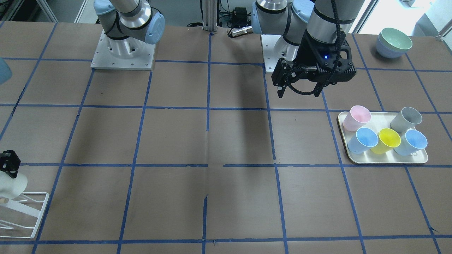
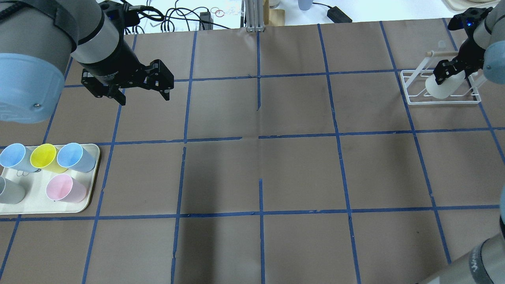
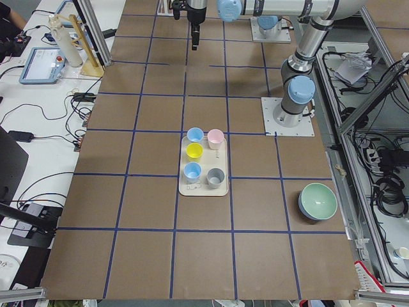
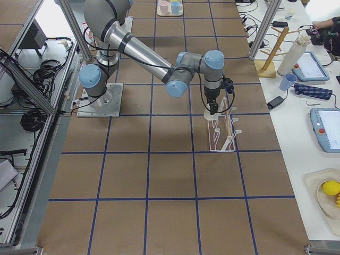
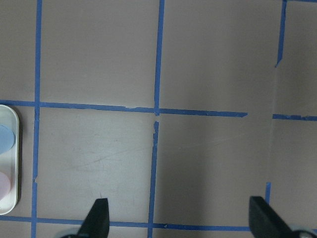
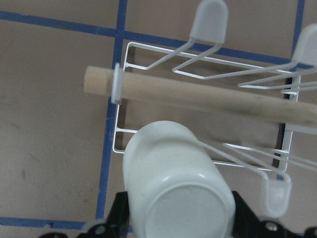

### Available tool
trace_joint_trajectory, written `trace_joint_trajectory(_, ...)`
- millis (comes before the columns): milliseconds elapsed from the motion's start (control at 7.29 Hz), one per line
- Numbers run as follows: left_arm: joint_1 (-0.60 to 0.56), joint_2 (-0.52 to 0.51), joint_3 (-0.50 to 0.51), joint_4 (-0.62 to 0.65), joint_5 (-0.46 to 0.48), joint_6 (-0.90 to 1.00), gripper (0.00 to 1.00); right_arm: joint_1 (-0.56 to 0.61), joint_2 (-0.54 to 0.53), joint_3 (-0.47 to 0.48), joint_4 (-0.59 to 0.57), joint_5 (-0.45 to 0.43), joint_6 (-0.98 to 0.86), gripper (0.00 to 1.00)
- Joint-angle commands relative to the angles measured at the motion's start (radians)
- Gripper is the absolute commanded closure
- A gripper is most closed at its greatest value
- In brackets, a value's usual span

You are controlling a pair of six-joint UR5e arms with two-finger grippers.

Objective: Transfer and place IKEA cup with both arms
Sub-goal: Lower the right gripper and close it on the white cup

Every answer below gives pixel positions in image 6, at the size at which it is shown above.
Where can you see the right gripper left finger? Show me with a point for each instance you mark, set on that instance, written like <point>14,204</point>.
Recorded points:
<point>115,225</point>

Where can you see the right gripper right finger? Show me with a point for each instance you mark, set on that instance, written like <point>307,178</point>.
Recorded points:
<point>248,225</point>

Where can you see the white wire cup rack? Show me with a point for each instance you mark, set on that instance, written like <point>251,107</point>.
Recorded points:
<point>210,24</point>

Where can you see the white plastic cup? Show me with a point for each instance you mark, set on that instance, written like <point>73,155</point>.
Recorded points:
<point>174,189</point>

